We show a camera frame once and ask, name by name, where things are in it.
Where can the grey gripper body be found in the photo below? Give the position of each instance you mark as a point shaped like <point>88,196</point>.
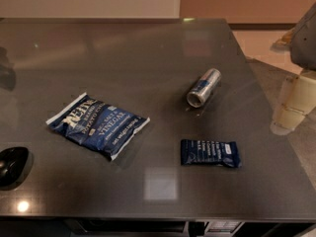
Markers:
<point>305,44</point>

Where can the silver blue redbull can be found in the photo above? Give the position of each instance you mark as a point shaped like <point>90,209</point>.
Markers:
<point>204,88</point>

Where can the black rounded object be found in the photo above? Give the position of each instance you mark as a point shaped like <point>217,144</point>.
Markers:
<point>12,163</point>

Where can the dark blue snack bar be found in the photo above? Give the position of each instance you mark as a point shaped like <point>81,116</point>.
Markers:
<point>205,152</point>

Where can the blue potato chips bag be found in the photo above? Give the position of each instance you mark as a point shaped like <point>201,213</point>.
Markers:
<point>97,126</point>

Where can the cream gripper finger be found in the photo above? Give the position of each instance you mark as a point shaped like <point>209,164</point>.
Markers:
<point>303,99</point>
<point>285,94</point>

